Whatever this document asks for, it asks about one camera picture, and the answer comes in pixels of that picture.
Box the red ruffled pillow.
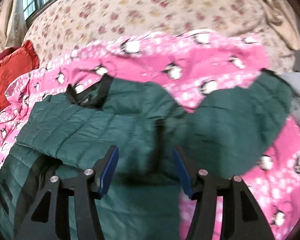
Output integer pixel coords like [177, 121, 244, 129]
[0, 40, 39, 111]

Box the dark green puffer jacket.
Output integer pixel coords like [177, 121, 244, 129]
[0, 70, 293, 239]

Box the pink penguin print quilt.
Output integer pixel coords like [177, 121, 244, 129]
[0, 30, 300, 239]

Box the beige floral bed sheet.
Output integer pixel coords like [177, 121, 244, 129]
[25, 0, 300, 73]

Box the beige curtain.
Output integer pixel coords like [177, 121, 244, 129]
[0, 0, 27, 52]

